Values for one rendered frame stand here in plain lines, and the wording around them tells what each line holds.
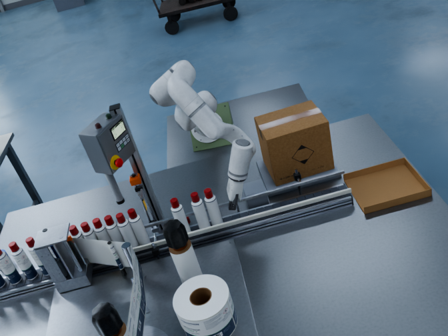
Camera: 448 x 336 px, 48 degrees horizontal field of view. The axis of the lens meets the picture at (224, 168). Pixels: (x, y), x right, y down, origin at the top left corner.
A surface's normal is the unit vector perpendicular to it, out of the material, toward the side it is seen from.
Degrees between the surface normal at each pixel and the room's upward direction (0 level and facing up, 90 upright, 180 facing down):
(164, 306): 0
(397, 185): 0
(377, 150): 0
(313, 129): 90
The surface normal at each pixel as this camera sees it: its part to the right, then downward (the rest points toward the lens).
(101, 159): -0.44, 0.59
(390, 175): -0.22, -0.80
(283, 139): 0.19, 0.52
